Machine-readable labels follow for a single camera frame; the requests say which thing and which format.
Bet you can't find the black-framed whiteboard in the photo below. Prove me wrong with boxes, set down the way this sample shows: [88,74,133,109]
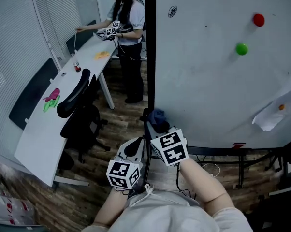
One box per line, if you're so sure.
[143,0,291,154]

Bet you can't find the dark furniture piece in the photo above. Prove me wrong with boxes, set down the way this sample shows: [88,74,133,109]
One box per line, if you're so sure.
[256,184,291,232]

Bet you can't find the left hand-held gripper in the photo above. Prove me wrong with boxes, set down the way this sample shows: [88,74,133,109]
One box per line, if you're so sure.
[106,136,146,191]

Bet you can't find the green round magnet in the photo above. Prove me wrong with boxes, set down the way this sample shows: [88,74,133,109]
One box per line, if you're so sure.
[235,43,249,56]

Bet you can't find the white paper sheet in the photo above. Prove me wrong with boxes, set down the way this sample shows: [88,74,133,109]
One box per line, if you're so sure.
[251,87,291,132]

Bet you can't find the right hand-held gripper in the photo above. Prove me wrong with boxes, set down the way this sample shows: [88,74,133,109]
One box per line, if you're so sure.
[150,127,190,167]

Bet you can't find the person's white shirt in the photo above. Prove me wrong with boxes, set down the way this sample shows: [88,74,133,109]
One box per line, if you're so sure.
[81,162,254,232]

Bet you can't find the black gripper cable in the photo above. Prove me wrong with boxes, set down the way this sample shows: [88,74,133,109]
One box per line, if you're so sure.
[175,163,197,201]

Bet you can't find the small dark desk partition panel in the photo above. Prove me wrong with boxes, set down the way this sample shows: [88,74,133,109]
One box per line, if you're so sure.
[66,19,98,56]

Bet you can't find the white bag with red print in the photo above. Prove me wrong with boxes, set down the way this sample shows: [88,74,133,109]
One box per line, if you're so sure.
[0,186,37,228]

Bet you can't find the black metal stand frame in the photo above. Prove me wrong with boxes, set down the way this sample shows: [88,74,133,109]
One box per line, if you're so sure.
[188,145,291,189]

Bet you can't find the white floor cable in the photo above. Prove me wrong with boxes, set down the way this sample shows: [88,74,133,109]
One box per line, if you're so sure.
[200,162,221,178]

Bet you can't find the long white desk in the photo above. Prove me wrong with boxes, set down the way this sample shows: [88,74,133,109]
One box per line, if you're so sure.
[14,35,117,188]

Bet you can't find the blue cloth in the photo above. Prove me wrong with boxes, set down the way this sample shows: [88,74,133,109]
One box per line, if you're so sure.
[147,108,171,134]

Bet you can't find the white window blinds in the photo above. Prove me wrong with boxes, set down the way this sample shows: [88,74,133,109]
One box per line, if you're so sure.
[0,0,102,154]

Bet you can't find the black office chair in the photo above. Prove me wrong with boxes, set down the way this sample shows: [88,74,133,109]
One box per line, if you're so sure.
[56,68,112,164]

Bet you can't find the clear bottle with red liquid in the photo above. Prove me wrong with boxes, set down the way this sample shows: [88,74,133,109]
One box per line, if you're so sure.
[71,52,82,73]

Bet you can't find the person's left forearm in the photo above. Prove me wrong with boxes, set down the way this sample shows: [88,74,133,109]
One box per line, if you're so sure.
[92,187,134,228]

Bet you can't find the person's right forearm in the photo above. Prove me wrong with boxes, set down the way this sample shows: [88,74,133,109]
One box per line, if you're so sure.
[178,157,236,218]

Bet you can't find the yellow cloth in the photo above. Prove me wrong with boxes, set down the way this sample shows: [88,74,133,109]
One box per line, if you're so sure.
[94,51,111,60]

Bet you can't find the red round magnet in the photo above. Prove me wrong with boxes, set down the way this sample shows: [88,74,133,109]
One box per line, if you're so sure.
[253,13,266,28]

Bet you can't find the large dark desk partition panel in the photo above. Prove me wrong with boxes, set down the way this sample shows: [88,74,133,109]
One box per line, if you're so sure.
[8,58,59,131]

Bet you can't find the pink cloth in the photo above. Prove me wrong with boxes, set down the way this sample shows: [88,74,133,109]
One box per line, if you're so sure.
[42,87,61,103]

